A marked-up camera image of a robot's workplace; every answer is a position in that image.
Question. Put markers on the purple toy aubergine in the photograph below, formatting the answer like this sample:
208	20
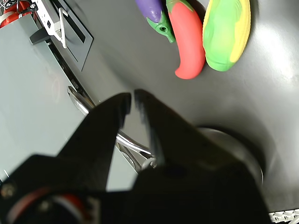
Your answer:
151	11

